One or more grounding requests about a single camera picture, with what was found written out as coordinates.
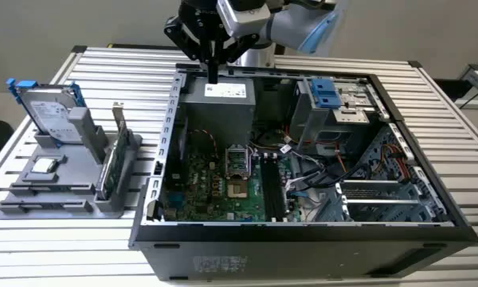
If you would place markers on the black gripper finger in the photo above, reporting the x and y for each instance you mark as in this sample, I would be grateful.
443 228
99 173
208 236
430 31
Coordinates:
171 28
250 40

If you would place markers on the dark RAM stick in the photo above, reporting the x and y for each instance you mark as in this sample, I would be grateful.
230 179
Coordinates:
46 206
53 189

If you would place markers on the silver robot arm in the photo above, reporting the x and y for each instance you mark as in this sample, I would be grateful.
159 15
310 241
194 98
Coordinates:
291 27

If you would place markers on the black RAM slot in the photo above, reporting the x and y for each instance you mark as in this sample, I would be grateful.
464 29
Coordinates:
271 188
267 188
280 188
276 188

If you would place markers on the blue plastic drive latch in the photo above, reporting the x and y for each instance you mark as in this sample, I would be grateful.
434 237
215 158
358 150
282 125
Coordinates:
324 92

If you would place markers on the grey power supply unit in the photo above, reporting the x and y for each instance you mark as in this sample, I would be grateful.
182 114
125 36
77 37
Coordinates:
219 119

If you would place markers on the black case fan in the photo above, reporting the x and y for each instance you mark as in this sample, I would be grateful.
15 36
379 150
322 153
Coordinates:
182 143

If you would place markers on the hard disk in blue carrier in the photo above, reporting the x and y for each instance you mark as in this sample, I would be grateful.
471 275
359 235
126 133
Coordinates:
49 113

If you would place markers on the green graphics card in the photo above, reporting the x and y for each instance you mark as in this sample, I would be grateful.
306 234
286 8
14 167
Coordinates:
118 155

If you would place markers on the CPU socket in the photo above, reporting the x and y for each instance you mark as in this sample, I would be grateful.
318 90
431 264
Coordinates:
238 188

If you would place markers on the green motherboard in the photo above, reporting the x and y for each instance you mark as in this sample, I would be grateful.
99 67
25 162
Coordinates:
199 185

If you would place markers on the black box beside table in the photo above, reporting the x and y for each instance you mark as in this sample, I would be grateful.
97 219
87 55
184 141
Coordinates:
455 88

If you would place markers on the silver CPU chip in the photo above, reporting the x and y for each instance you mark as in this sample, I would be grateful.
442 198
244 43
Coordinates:
45 165

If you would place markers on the grey parts rack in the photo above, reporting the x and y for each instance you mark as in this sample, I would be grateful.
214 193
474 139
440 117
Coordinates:
111 210

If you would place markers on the black PC case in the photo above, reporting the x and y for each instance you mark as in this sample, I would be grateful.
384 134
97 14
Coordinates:
303 254

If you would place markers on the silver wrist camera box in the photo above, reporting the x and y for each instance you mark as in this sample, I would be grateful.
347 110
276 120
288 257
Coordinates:
243 18

